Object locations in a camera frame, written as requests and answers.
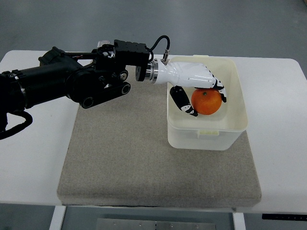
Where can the orange fruit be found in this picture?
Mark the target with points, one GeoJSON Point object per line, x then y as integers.
{"type": "Point", "coordinates": [206, 101]}

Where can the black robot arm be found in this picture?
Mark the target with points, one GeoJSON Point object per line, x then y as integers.
{"type": "Point", "coordinates": [86, 78]}

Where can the white table leg left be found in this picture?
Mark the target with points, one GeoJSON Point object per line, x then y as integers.
{"type": "Point", "coordinates": [57, 218]}

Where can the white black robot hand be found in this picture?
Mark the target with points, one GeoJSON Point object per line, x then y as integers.
{"type": "Point", "coordinates": [182, 74]}

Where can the black table control panel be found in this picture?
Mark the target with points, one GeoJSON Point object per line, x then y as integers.
{"type": "Point", "coordinates": [289, 217]}

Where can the grey felt mat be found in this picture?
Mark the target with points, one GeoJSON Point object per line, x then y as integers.
{"type": "Point", "coordinates": [119, 155]}

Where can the small clear floor plate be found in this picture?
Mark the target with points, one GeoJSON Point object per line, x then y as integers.
{"type": "Point", "coordinates": [103, 42]}

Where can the white table leg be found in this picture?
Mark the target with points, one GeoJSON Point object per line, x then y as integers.
{"type": "Point", "coordinates": [57, 218]}
{"type": "Point", "coordinates": [239, 221]}

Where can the translucent white plastic box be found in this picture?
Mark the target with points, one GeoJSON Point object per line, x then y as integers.
{"type": "Point", "coordinates": [210, 132]}

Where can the white table leg right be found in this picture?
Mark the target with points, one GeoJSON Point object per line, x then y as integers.
{"type": "Point", "coordinates": [239, 221]}

